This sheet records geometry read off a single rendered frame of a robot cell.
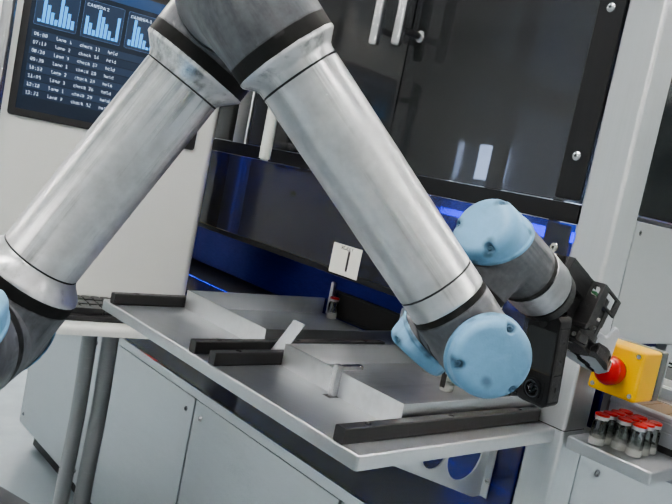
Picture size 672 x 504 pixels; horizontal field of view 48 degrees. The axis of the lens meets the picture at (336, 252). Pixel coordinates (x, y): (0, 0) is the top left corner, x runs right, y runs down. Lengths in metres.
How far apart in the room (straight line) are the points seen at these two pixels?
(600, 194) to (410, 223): 0.55
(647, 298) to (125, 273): 1.09
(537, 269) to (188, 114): 0.40
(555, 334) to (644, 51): 0.45
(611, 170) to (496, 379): 0.55
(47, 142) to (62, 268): 0.90
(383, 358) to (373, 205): 0.69
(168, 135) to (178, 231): 1.01
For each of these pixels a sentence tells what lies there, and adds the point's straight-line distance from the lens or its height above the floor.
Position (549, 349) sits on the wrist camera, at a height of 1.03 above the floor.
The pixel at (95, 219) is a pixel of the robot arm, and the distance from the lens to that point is 0.78.
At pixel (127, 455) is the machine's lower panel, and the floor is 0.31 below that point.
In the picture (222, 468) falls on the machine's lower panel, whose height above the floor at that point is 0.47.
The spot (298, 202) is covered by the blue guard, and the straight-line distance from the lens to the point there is 1.61.
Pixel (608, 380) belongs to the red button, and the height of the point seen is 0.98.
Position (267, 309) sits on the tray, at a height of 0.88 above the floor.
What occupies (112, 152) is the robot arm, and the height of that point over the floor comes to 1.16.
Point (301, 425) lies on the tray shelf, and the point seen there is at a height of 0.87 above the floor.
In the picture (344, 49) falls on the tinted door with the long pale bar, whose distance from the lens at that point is 1.60.
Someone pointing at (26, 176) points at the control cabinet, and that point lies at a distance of 1.68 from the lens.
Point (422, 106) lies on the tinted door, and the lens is 1.41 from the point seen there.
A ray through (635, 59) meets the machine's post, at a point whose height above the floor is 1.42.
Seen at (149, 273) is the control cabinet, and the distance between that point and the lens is 1.77.
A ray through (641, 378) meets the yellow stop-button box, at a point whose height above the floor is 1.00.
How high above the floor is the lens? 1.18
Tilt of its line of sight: 6 degrees down
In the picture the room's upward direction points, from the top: 12 degrees clockwise
